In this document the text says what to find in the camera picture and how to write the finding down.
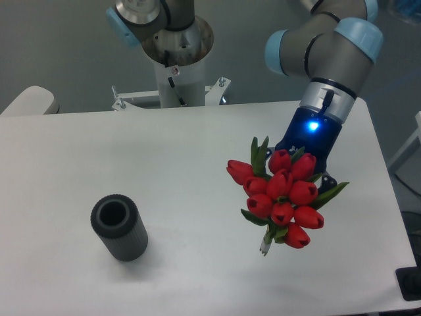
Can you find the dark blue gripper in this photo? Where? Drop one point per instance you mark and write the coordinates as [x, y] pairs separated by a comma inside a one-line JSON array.
[[317, 135]]

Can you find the red tulip bouquet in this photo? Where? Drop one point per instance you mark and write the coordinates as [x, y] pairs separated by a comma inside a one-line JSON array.
[[282, 196]]

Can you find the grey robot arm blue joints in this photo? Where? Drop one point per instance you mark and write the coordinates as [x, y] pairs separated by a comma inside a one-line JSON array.
[[335, 49]]

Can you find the white furniture at right edge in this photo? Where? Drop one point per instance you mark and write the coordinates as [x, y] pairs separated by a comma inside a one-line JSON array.
[[410, 146]]

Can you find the black device at table edge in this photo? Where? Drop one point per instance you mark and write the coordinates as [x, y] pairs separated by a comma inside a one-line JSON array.
[[409, 283]]

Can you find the dark grey ribbed vase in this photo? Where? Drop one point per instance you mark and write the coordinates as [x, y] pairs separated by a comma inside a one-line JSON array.
[[116, 220]]

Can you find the beige chair back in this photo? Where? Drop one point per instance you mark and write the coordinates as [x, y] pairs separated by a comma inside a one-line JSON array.
[[32, 101]]

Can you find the white metal base frame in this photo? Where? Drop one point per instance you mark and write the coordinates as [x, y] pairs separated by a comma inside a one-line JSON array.
[[214, 95]]

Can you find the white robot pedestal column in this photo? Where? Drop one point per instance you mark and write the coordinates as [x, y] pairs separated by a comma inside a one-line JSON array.
[[179, 60]]

